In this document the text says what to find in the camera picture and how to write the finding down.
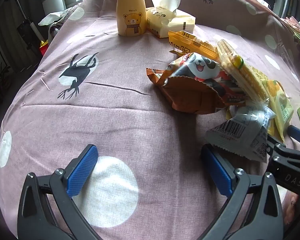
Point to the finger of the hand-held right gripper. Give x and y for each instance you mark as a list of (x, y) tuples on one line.
[(298, 133), (290, 167)]

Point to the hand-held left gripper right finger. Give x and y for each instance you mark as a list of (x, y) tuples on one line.
[(217, 172)]

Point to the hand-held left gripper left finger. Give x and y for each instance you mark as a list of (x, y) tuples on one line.
[(82, 170)]

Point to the yellow corn print snack packet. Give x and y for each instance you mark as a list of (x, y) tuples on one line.
[(280, 102)]

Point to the small white snack packet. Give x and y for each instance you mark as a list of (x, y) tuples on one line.
[(242, 132)]

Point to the clear cracker packet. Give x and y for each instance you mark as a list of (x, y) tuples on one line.
[(242, 75)]

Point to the panda print snack packet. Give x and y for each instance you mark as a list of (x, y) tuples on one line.
[(197, 67)]

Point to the pink dotted bedsheet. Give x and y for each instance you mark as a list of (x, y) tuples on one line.
[(115, 110)]

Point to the pile of folded clothes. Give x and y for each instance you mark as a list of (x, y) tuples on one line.
[(298, 35)]

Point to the red plastic object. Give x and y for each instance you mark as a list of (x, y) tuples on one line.
[(43, 50)]

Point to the white crumpled cloth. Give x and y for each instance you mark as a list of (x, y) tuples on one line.
[(52, 17)]

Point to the yellow tissue pack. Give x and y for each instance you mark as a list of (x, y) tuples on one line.
[(170, 22)]

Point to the yellow bear print bottle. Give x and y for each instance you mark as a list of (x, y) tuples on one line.
[(130, 10)]

